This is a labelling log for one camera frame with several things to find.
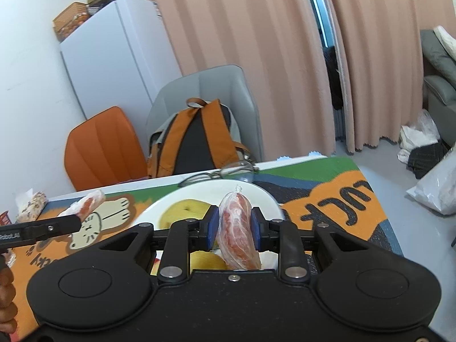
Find grey sofa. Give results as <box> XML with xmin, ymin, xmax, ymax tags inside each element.
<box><xmin>420</xmin><ymin>28</ymin><xmax>456</xmax><ymax>150</ymax></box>

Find pink curtain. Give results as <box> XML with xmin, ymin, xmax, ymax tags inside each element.
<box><xmin>103</xmin><ymin>0</ymin><xmax>337</xmax><ymax>164</ymax></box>
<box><xmin>319</xmin><ymin>0</ymin><xmax>449</xmax><ymax>155</ymax></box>

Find slim pomelo segment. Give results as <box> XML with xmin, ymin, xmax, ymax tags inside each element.
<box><xmin>57</xmin><ymin>190</ymin><xmax>106</xmax><ymax>221</ymax></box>

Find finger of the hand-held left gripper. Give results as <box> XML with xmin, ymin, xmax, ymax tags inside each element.
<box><xmin>14</xmin><ymin>214</ymin><xmax>82</xmax><ymax>240</ymax></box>

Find white refrigerator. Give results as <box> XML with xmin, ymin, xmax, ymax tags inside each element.
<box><xmin>59</xmin><ymin>0</ymin><xmax>183</xmax><ymax>120</ymax></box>

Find large pomelo segment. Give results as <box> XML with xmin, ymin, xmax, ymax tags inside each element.
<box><xmin>217</xmin><ymin>184</ymin><xmax>262</xmax><ymax>270</ymax></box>

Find large yellow-green pear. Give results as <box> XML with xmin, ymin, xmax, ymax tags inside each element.
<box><xmin>158</xmin><ymin>199</ymin><xmax>214</xmax><ymax>229</ymax></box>

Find tissue pack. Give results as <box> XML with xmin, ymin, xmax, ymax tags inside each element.
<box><xmin>15</xmin><ymin>188</ymin><xmax>48</xmax><ymax>223</ymax></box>

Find cream cushion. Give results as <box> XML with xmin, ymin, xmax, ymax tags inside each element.
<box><xmin>433</xmin><ymin>25</ymin><xmax>456</xmax><ymax>61</ymax></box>

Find white plate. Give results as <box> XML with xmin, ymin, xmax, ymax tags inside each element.
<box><xmin>130</xmin><ymin>180</ymin><xmax>284</xmax><ymax>276</ymax></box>

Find orange and black backpack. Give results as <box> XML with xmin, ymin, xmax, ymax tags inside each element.
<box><xmin>147</xmin><ymin>97</ymin><xmax>252</xmax><ymax>179</ymax></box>

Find orange basket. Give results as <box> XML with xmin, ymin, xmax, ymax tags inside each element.
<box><xmin>53</xmin><ymin>2</ymin><xmax>88</xmax><ymax>41</ymax></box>

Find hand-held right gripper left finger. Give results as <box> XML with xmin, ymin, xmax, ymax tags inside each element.
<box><xmin>95</xmin><ymin>205</ymin><xmax>219</xmax><ymax>280</ymax></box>

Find large white plastic bag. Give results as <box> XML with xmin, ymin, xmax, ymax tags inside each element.
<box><xmin>406</xmin><ymin>146</ymin><xmax>456</xmax><ymax>216</ymax></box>

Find person's left hand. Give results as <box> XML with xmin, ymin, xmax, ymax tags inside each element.
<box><xmin>0</xmin><ymin>266</ymin><xmax>18</xmax><ymax>335</ymax></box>

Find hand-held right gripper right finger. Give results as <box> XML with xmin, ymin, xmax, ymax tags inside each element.
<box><xmin>251</xmin><ymin>207</ymin><xmax>359</xmax><ymax>280</ymax></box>

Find yellow apple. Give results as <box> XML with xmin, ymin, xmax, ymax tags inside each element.
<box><xmin>190</xmin><ymin>251</ymin><xmax>229</xmax><ymax>271</ymax></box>

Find orange chair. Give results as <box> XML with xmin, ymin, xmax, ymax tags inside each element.
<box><xmin>64</xmin><ymin>106</ymin><xmax>148</xmax><ymax>191</ymax></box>

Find printed cat table mat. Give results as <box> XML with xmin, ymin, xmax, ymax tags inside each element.
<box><xmin>0</xmin><ymin>155</ymin><xmax>405</xmax><ymax>335</ymax></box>

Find eyeglasses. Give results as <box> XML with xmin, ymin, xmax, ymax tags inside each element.
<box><xmin>178</xmin><ymin>160</ymin><xmax>260</xmax><ymax>188</ymax></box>

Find grey chair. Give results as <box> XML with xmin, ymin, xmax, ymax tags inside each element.
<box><xmin>145</xmin><ymin>65</ymin><xmax>263</xmax><ymax>179</ymax></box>

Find dark quilted cloth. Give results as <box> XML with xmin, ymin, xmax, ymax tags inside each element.
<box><xmin>408</xmin><ymin>142</ymin><xmax>453</xmax><ymax>180</ymax></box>

